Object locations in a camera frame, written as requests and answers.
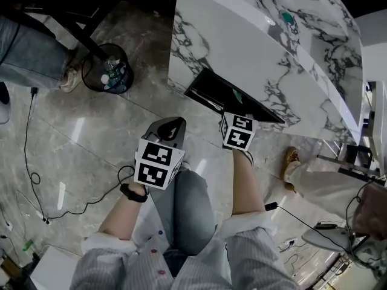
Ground marble sink vanity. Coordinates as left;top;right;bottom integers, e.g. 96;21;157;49
167;0;364;147

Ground black marble table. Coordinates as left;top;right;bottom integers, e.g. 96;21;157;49
0;0;111;60

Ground black metal stand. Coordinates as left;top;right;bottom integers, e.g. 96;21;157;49
316;143;387;181

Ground black cabinet drawer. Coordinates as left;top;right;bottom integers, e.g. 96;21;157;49
183;67;286;124

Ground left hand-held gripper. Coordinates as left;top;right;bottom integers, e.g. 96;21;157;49
134;116;187;192

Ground person's right forearm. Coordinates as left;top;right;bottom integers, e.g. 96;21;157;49
231;149;267;218

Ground black wire waste basket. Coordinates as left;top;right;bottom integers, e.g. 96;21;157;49
81;43;135;95

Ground white box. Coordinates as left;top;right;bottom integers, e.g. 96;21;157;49
30;246;80;290

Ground person's jeans legs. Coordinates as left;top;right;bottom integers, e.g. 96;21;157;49
149;161;219;279

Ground person's striped shirt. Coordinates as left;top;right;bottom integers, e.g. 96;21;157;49
69;211;301;290

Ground black power adaptor cable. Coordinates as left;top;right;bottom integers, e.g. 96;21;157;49
264;202;354;253

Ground white stool base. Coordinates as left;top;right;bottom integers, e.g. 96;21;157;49
301;226;355;253

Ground person's left forearm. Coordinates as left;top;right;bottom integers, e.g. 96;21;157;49
98;183;149;241

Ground black wristband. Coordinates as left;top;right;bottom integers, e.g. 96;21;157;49
120;182;149;204

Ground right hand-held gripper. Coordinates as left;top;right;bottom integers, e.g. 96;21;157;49
219;111;258;151

